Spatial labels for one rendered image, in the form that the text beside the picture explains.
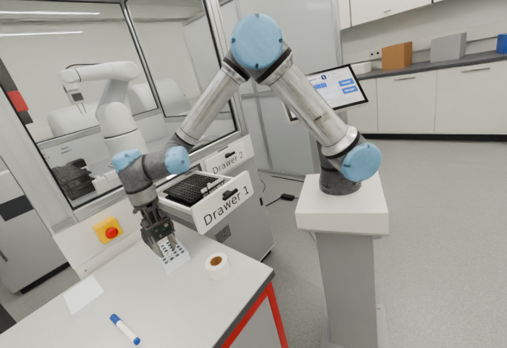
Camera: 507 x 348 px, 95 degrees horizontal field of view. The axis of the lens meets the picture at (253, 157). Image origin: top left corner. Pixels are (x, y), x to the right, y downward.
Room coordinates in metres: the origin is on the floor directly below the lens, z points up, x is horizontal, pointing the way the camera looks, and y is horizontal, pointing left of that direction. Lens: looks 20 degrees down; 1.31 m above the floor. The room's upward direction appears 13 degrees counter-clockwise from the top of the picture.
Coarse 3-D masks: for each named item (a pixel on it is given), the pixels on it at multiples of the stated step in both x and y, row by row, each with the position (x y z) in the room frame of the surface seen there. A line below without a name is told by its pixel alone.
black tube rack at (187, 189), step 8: (192, 176) 1.04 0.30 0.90; (200, 176) 1.02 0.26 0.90; (176, 184) 0.99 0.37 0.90; (184, 184) 0.96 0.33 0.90; (192, 184) 0.94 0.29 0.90; (200, 184) 0.92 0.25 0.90; (168, 192) 0.92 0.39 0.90; (176, 192) 0.90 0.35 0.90; (184, 192) 0.87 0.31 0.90; (192, 192) 0.86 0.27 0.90; (200, 192) 0.84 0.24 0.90; (208, 192) 0.88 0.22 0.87; (176, 200) 0.88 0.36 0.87; (184, 200) 0.86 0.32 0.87; (200, 200) 0.83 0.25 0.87
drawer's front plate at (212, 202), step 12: (240, 180) 0.84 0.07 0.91; (216, 192) 0.75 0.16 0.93; (240, 192) 0.83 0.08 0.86; (252, 192) 0.88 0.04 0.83; (204, 204) 0.71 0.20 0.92; (216, 204) 0.74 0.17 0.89; (240, 204) 0.82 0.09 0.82; (192, 216) 0.69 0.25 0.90; (204, 216) 0.70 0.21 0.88; (216, 216) 0.73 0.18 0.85; (204, 228) 0.69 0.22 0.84
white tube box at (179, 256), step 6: (162, 246) 0.71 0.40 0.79; (168, 246) 0.70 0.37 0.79; (180, 246) 0.68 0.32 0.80; (162, 252) 0.67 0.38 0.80; (174, 252) 0.66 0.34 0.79; (180, 252) 0.65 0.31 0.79; (186, 252) 0.64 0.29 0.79; (162, 258) 0.64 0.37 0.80; (168, 258) 0.63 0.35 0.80; (174, 258) 0.62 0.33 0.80; (180, 258) 0.63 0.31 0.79; (186, 258) 0.64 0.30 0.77; (162, 264) 0.60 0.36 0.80; (168, 264) 0.60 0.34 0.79; (174, 264) 0.61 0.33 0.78; (180, 264) 0.62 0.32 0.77; (168, 270) 0.60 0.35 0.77
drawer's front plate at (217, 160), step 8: (240, 144) 1.31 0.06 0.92; (224, 152) 1.22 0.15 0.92; (240, 152) 1.30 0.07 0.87; (208, 160) 1.14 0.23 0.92; (216, 160) 1.17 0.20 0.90; (224, 160) 1.21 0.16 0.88; (240, 160) 1.29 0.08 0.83; (208, 168) 1.13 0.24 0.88; (216, 168) 1.16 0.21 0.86; (224, 168) 1.20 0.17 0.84
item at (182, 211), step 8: (208, 176) 1.03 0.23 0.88; (216, 176) 0.99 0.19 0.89; (224, 176) 0.96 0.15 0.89; (160, 192) 0.97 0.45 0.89; (160, 200) 0.89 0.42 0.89; (168, 200) 0.85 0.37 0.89; (160, 208) 0.91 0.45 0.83; (168, 208) 0.85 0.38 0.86; (176, 208) 0.80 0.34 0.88; (184, 208) 0.76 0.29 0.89; (184, 216) 0.77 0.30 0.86
